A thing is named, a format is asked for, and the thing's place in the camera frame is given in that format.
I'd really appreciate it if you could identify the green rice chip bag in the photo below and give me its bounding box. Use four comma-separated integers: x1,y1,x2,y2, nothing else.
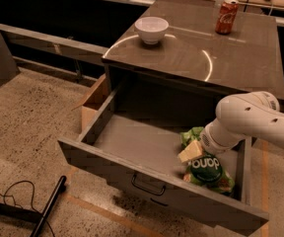
180,126,235,196

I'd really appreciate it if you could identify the grey metal rail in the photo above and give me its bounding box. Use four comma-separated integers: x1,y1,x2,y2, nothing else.
0,24,107,66

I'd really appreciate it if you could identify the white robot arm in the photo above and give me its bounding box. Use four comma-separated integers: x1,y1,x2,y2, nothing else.
177,92,284,163

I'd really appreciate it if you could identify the red cola can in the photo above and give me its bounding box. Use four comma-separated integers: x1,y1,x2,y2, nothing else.
215,0,239,35

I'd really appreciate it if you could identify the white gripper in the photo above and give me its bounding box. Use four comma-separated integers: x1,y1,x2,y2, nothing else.
177,118,241,163

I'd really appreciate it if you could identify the black drawer handle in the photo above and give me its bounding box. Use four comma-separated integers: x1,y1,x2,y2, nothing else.
131,174,166,197

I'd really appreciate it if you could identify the grey open top drawer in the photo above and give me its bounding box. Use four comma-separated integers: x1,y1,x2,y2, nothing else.
59,81,268,236

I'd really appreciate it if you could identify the thin black cable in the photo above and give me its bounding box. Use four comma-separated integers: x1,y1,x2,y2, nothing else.
0,180,56,237

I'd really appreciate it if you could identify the white ceramic bowl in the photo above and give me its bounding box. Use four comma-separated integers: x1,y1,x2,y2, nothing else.
134,17,169,44

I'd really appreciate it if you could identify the grey cabinet with counter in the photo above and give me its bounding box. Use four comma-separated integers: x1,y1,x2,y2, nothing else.
101,0,284,150

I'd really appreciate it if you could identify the black stand leg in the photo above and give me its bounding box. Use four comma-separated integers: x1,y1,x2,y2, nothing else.
30,176,67,237

